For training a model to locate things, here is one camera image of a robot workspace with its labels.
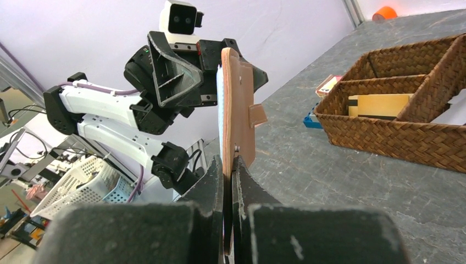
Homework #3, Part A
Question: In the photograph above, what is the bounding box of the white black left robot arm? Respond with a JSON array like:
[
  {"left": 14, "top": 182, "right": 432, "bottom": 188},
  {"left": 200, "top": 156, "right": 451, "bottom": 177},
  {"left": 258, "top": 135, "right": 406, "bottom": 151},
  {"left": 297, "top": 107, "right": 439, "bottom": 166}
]
[{"left": 43, "top": 31, "right": 269, "bottom": 193}]

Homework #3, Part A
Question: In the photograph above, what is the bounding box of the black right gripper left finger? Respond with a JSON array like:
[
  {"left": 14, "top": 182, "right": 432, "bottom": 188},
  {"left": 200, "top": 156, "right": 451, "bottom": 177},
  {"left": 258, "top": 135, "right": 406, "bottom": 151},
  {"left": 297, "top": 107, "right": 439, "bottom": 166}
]
[{"left": 33, "top": 156, "right": 223, "bottom": 263}]

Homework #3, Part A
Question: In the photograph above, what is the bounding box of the white perforated basket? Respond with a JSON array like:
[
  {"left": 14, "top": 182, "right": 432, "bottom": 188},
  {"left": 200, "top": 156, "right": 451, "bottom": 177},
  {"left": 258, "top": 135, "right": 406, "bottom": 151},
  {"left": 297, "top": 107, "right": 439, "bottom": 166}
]
[{"left": 30, "top": 156, "right": 134, "bottom": 220}]

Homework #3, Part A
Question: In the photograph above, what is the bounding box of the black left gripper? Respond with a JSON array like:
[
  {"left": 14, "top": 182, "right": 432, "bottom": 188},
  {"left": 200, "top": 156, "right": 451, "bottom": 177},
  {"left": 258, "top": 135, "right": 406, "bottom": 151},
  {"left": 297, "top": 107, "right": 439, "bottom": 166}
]
[{"left": 124, "top": 31, "right": 269, "bottom": 108}]

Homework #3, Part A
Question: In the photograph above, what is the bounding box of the blue building block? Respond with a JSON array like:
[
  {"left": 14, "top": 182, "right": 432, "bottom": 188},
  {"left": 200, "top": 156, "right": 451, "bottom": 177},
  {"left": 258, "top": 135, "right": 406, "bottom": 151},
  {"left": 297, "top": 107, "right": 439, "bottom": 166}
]
[{"left": 303, "top": 104, "right": 323, "bottom": 129}]

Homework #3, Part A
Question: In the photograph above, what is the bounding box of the pink tan small box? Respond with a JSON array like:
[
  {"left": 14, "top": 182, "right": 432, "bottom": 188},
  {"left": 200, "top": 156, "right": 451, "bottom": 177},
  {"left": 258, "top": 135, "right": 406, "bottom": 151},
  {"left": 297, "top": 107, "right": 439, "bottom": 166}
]
[{"left": 315, "top": 74, "right": 342, "bottom": 98}]

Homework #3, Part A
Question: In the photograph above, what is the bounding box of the orange round cap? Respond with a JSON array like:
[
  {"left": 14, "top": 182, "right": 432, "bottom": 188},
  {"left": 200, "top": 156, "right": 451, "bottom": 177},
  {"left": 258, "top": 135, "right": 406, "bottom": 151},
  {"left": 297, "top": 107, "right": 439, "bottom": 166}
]
[{"left": 371, "top": 6, "right": 398, "bottom": 21}]

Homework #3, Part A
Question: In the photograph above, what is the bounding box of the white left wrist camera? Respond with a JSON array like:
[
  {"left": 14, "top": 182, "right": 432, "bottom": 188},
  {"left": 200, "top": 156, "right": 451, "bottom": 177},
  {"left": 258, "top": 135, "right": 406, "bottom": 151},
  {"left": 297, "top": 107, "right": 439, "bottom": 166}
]
[{"left": 159, "top": 1, "right": 204, "bottom": 45}]

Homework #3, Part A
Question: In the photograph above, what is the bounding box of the brown woven basket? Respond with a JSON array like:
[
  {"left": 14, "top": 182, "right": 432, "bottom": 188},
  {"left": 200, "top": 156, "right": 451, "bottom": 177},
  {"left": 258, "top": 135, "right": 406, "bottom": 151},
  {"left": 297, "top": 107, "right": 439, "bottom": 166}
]
[{"left": 314, "top": 34, "right": 465, "bottom": 173}]

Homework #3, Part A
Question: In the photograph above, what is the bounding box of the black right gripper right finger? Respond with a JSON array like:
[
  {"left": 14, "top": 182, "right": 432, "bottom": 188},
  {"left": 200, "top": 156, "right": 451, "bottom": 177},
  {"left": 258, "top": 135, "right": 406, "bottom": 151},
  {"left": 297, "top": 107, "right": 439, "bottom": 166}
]
[{"left": 232, "top": 157, "right": 410, "bottom": 263}]

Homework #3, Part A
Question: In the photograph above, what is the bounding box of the gold card front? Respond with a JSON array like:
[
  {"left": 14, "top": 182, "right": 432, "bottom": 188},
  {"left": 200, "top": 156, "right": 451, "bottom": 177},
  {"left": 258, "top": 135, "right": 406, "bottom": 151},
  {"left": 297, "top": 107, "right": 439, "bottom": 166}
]
[{"left": 348, "top": 93, "right": 414, "bottom": 120}]

